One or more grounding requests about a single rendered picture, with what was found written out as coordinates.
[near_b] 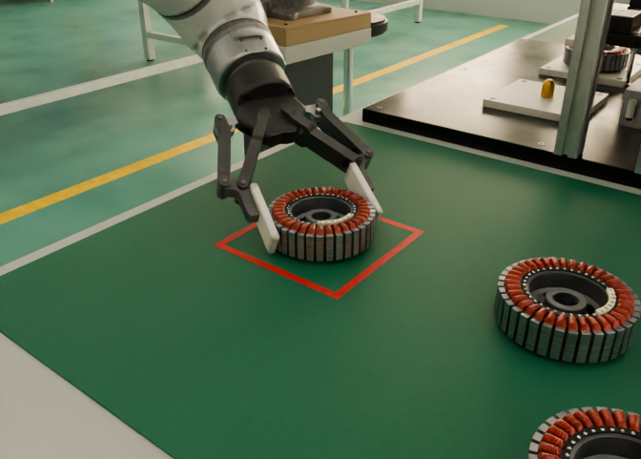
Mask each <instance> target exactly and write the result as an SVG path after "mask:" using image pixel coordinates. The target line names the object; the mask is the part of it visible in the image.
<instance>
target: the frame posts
mask: <svg viewBox="0 0 641 459"><path fill-rule="evenodd" d="M613 4H614V0H581V5H580V10H579V15H578V20H577V26H576V31H575V36H574V41H573V47H572V52H571V58H570V62H569V72H568V78H567V83H566V88H565V93H564V99H563V104H562V110H561V114H560V120H559V125H558V131H557V136H556V141H555V146H554V152H553V153H554V154H555V155H559V156H561V155H562V154H564V155H568V157H571V158H578V157H579V155H582V154H583V152H584V148H585V143H586V138H587V133H588V128H589V120H590V116H591V111H592V106H593V101H594V97H595V92H596V87H597V82H598V78H599V73H600V69H601V64H602V59H603V54H604V49H605V45H606V41H607V36H608V31H609V26H610V18H611V13H612V8H613ZM634 172H635V173H637V174H641V146H640V150H639V154H638V158H637V161H636V165H635V169H634Z"/></svg>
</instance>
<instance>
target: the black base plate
mask: <svg viewBox="0 0 641 459"><path fill-rule="evenodd" d="M564 51H565V45H563V44H555V43H549V42H542V41H535V40H527V39H519V40H517V41H515V42H512V43H510V44H508V45H506V46H503V47H502V48H500V49H498V50H495V51H493V52H489V53H487V54H485V55H483V56H480V57H478V58H476V59H474V60H471V61H469V62H467V63H464V64H463V65H461V66H459V67H456V68H454V69H452V70H449V71H447V72H445V73H441V74H439V75H437V76H435V77H432V78H430V79H428V80H426V81H424V82H422V83H420V84H417V85H415V86H413V87H411V88H408V89H406V90H404V91H401V92H399V93H397V94H393V95H391V96H389V97H388V98H385V99H383V100H381V101H378V102H376V103H374V104H372V105H369V106H367V107H365V108H363V109H362V121H363V122H367V123H371V124H375V125H379V126H383V127H387V128H391V129H395V130H399V131H403V132H407V133H411V134H414V135H418V136H426V137H430V138H434V139H438V140H441V141H445V142H449V143H453V144H457V145H461V146H466V147H469V148H473V149H477V150H481V151H485V152H489V153H492V154H496V155H500V156H508V157H512V158H516V159H520V160H523V161H527V162H531V163H535V164H539V165H544V166H548V167H551V168H555V169H559V170H563V171H567V172H571V173H574V174H578V175H583V176H587V177H594V178H598V179H602V180H605V181H609V182H613V183H617V184H621V185H626V186H630V187H633V188H637V189H641V174H637V173H635V172H634V169H635V165H636V161H637V158H638V154H639V150H640V146H641V130H639V129H634V128H630V127H625V126H620V125H618V119H619V115H620V111H621V107H622V103H623V98H624V94H625V90H626V89H627V88H625V87H624V88H619V87H613V86H608V85H602V84H597V87H596V92H598V93H603V94H609V99H608V101H607V102H606V103H605V104H603V105H602V106H601V107H600V108H598V109H597V110H596V111H595V112H594V113H592V114H591V116H590V120H589V128H588V133H587V138H586V143H585V148H584V152H583V154H582V155H579V157H578V158H571V157H568V155H564V154H562V155H561V156H559V155H555V154H554V153H553V152H554V146H555V141H556V136H557V131H558V125H559V121H554V120H549V119H544V118H540V117H535V116H530V115H521V114H516V113H512V112H508V111H503V110H498V109H493V108H488V107H484V106H483V99H484V98H486V97H488V96H490V95H492V94H494V93H496V92H498V91H500V90H501V89H503V88H504V87H506V86H508V85H510V84H511V83H513V82H515V81H517V80H519V79H525V80H531V81H537V82H543V83H544V82H545V81H546V80H547V79H552V80H553V82H554V84H555V85H559V86H565V87H566V83H567V79H566V78H561V77H555V76H549V75H543V74H539V71H540V68H541V67H543V66H545V65H547V63H549V62H551V61H553V60H555V59H557V58H558V57H560V56H562V55H564Z"/></svg>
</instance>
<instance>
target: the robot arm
mask: <svg viewBox="0 0 641 459"><path fill-rule="evenodd" d="M139 1H140V2H142V3H144V4H146V5H147V6H149V7H151V8H152V9H153V10H155V11H156V12H157V13H158V14H160V15H161V16H162V17H163V18H164V19H165V20H166V21H167V22H168V23H169V24H170V25H171V26H172V27H173V29H174V30H175V31H176V32H177V33H178V35H179V36H180V37H181V38H182V40H183V41H184V42H185V43H186V45H187V46H188V47H189V49H191V50H192V51H195V53H196V54H197V55H198V56H199V57H200V58H201V59H202V60H203V62H204V65H205V68H206V70H207V71H208V73H209V75H210V76H211V78H212V80H213V82H214V85H215V87H216V89H217V92H218V94H219V95H220V96H221V97H222V98H223V99H225V100H227V101H228V102H229V104H230V106H231V109H232V111H233V113H234V115H235V116H234V117H228V118H226V117H225V116H224V115H222V114H217V115H216V116H215V122H214V129H213V134H214V136H215V139H216V141H217V197H218V198H221V199H226V198H227V197H229V198H234V202H235V203H236V204H238V205H240V208H241V210H242V212H243V215H244V217H245V219H246V220H247V221H248V222H249V223H253V222H255V223H256V224H257V226H258V229H259V232H260V234H261V237H262V239H263V242H264V244H265V247H266V249H267V251H268V254H274V253H275V252H276V249H277V246H278V243H279V233H278V231H277V228H276V226H275V224H274V222H273V220H272V218H271V215H270V213H269V211H268V208H267V206H266V203H265V201H264V199H263V196H262V194H261V192H260V189H259V187H258V184H257V183H252V184H251V185H250V183H251V180H252V176H253V173H254V171H255V167H256V164H257V161H258V156H259V153H260V149H261V146H262V145H266V146H267V147H268V148H269V147H274V146H277V145H279V144H290V143H293V142H294V143H296V144H297V145H299V146H300V147H301V148H303V147H306V148H308V149H309V150H311V151H312V152H314V153H315V154H317V155H318V156H320V157H322V158H324V159H325V160H327V161H328V162H330V163H331V164H333V165H334V166H336V167H337V168H339V169H340V170H342V171H343V172H345V173H346V175H345V177H344V181H345V183H346V185H347V187H348V189H349V191H352V192H354V193H356V194H359V195H361V196H363V197H364V198H366V199H368V201H370V202H371V203H372V205H373V206H374V208H375V227H376V225H377V223H378V221H379V219H380V218H381V216H382V214H383V210H382V208H381V206H380V204H379V203H378V202H377V200H376V198H375V196H374V195H373V193H372V192H373V190H374V183H373V181H372V180H371V178H370V176H369V175H368V173H367V172H366V170H365V169H367V168H368V165H369V163H370V161H371V159H372V157H373V155H374V152H373V150H372V149H371V148H370V147H369V146H367V145H366V144H365V143H364V142H363V141H362V140H361V139H360V138H359V137H358V136H357V135H356V134H355V133H354V132H353V131H352V130H350V129H349V128H348V127H347V126H346V125H345V124H344V123H343V122H342V121H341V120H340V119H339V118H338V117H337V116H336V115H335V114H333V113H332V111H331V110H330V108H329V106H328V104H327V102H326V101H325V99H323V98H318V99H317V102H316V104H313V105H307V106H304V105H303V104H302V103H300V102H299V101H298V100H297V99H296V96H295V93H294V90H293V88H292V86H291V84H290V82H289V80H288V78H287V76H286V74H285V66H286V64H285V60H284V58H283V56H282V54H281V52H280V50H279V48H278V46H277V44H276V42H275V39H274V37H273V35H272V33H271V32H270V31H269V29H268V23H267V17H269V18H276V19H280V20H284V21H294V20H297V19H300V18H303V17H308V16H313V15H317V14H322V13H329V12H332V7H331V6H328V5H324V4H320V3H317V2H316V0H139ZM306 117H309V118H310V119H311V120H312V121H311V120H309V119H308V118H306ZM316 124H317V125H318V127H319V128H320V130H319V129H318V128H316V127H315V125H316ZM300 128H302V129H303V131H302V135H301V134H300ZM235 129H238V130H239V131H240V132H242V133H244V134H245V135H247V136H249V137H251V141H250V144H249V147H248V150H247V153H246V156H245V159H244V162H243V165H242V168H241V171H240V174H239V177H238V180H231V137H232V136H233V135H234V132H235ZM249 186H250V188H249Z"/></svg>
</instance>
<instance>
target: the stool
mask: <svg viewBox="0 0 641 459"><path fill-rule="evenodd" d="M387 26H388V19H386V18H385V16H384V15H382V14H379V13H375V12H371V27H369V28H371V37H374V36H378V35H381V34H384V32H385V31H387ZM353 62H354V47H353V48H350V49H346V50H344V62H343V116H345V115H348V114H351V113H352V102H353Z"/></svg>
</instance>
